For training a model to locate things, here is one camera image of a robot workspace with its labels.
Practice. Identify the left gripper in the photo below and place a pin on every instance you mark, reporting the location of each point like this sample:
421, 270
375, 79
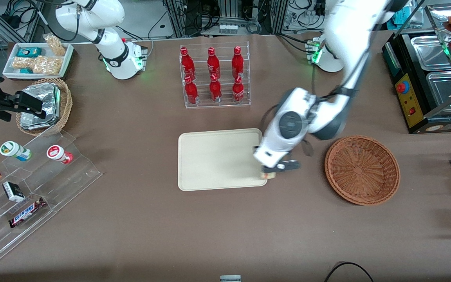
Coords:
255, 147

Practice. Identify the triangle sandwich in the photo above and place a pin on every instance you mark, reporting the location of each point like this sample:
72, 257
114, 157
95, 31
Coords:
269, 176

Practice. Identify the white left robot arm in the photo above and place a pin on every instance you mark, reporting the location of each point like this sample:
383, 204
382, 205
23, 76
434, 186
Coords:
350, 23

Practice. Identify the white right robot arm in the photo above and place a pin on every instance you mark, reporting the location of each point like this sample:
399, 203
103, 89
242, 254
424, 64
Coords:
108, 23

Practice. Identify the tan wicker basket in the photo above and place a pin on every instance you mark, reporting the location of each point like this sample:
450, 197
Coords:
65, 105

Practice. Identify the cream rectangular plastic tray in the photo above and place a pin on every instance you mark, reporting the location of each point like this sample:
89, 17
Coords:
217, 160

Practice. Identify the round brown wicker basket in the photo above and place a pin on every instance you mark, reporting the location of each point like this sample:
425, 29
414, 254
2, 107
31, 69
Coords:
362, 170

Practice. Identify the silver foil packs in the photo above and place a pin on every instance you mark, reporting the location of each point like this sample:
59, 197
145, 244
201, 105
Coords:
43, 105

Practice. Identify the white snack bin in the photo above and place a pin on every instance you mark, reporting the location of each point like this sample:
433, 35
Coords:
10, 70

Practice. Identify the clear bag of puffed snacks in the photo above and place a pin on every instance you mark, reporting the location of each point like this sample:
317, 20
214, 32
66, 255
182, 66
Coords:
55, 45
47, 64
22, 62

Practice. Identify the green lid yogurt cup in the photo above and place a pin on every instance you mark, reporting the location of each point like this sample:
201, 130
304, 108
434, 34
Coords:
14, 150

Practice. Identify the red lid yogurt cup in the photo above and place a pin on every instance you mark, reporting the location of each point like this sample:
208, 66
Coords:
58, 153

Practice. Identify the teal snack box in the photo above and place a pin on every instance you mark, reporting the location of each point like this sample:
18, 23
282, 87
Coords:
29, 51

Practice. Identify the clear acrylic stepped stand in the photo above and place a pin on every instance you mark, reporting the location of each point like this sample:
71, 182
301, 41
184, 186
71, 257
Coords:
65, 180

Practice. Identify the small black white box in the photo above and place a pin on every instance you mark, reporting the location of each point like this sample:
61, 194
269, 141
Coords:
13, 192

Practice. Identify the red cola bottle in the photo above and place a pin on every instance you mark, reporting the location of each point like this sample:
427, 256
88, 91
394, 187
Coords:
188, 62
237, 60
238, 90
215, 89
212, 62
191, 91

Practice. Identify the Snickers bar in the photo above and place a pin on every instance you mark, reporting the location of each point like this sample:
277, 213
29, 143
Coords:
27, 212

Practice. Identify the clear acrylic bottle rack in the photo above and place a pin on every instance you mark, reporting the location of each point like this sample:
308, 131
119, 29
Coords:
245, 58

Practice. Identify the grey device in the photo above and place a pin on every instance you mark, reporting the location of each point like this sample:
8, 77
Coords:
230, 278

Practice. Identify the white power strip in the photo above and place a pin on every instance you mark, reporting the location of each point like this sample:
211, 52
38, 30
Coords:
228, 28

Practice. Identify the black food warmer display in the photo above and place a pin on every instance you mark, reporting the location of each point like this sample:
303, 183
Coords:
417, 98

